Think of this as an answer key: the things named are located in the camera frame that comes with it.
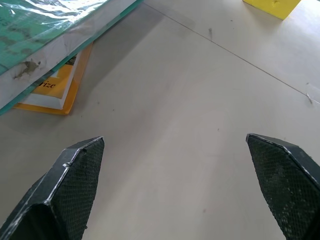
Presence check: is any green plastic-wrapped board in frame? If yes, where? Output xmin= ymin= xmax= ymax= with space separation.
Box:
xmin=0 ymin=0 xmax=145 ymax=116

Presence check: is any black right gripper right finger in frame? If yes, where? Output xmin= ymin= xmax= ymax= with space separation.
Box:
xmin=245 ymin=133 xmax=320 ymax=240

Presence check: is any yellow and white book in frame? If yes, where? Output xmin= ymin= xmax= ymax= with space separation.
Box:
xmin=13 ymin=41 xmax=95 ymax=116

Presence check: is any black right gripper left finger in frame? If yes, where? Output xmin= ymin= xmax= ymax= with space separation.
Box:
xmin=0 ymin=136 xmax=105 ymax=240

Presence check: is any yellow block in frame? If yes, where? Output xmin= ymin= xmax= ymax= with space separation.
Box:
xmin=242 ymin=0 xmax=301 ymax=20

